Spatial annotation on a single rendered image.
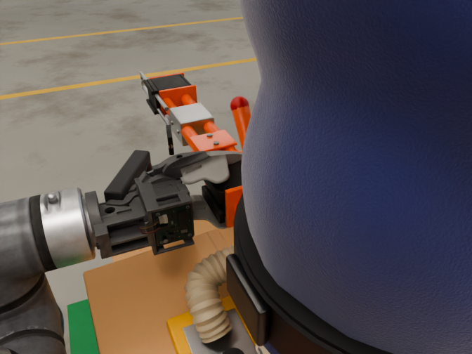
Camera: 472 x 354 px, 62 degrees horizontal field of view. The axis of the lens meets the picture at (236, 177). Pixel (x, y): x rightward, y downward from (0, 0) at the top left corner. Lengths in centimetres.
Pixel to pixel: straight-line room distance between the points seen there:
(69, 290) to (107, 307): 152
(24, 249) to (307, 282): 34
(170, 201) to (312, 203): 31
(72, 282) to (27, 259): 165
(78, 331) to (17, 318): 140
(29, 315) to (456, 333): 45
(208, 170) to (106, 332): 24
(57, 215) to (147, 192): 10
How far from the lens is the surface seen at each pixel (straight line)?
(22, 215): 48
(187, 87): 79
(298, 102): 17
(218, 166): 50
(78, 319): 197
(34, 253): 48
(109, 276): 62
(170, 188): 49
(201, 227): 144
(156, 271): 61
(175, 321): 53
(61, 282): 215
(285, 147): 18
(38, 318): 54
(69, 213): 47
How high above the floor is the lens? 152
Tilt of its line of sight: 35 degrees down
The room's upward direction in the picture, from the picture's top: straight up
